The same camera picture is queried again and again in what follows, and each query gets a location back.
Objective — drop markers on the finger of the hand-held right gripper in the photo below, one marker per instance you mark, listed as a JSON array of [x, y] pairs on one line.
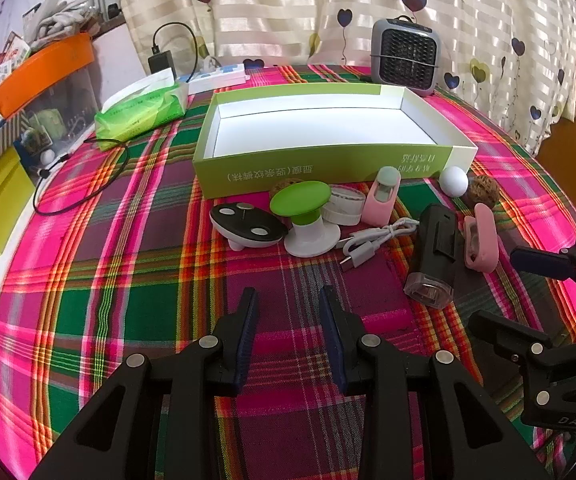
[[538, 262], [498, 332]]

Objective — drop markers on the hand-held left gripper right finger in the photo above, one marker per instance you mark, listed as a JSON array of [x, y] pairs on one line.
[[335, 340]]

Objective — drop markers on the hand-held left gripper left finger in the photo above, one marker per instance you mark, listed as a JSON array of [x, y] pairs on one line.
[[248, 330]]

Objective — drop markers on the pink oblong case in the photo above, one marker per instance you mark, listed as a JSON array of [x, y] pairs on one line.
[[485, 240]]

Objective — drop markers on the brown walnut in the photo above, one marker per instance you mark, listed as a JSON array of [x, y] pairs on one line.
[[280, 185], [480, 191]]

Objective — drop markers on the black flashlight device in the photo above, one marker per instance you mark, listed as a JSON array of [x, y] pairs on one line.
[[435, 240]]

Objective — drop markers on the black oval massager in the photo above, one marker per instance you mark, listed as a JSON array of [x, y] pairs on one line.
[[240, 225]]

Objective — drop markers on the white ball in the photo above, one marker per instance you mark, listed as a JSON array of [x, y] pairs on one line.
[[454, 180]]

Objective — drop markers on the translucent white round jar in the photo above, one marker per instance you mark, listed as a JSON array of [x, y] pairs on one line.
[[343, 205]]

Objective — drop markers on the green round cap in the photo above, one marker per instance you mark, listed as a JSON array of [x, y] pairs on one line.
[[300, 197]]

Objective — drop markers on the pink clip with green pad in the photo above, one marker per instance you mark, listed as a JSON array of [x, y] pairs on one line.
[[380, 200]]

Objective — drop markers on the green cardboard box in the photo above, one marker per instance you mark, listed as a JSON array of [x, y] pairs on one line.
[[308, 130]]

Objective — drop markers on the pink green plaid tablecloth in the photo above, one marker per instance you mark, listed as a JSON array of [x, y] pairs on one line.
[[168, 260]]

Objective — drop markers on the green tissue pack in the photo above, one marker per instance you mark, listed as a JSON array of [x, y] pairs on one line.
[[138, 115]]

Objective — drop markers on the grey mini heater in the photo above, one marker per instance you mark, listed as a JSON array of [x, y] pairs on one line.
[[407, 57]]

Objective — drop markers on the white power strip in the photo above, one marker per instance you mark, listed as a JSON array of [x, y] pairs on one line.
[[213, 77]]

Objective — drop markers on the small white sphere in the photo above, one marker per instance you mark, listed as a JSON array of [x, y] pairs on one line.
[[46, 158]]

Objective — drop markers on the black power adapter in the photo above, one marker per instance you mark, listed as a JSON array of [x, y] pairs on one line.
[[162, 62]]

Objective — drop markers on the dark blue box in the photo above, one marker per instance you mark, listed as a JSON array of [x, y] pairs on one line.
[[28, 147]]

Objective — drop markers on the striped heart print curtain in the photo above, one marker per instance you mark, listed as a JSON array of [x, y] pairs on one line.
[[278, 5]]

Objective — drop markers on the clear storage box orange lid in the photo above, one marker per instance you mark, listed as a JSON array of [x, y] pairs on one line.
[[43, 62]]

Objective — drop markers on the colourful paper cards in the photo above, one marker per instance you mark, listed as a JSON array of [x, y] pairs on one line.
[[8, 57]]

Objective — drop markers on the grey white gloves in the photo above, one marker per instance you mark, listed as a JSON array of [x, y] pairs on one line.
[[63, 17]]

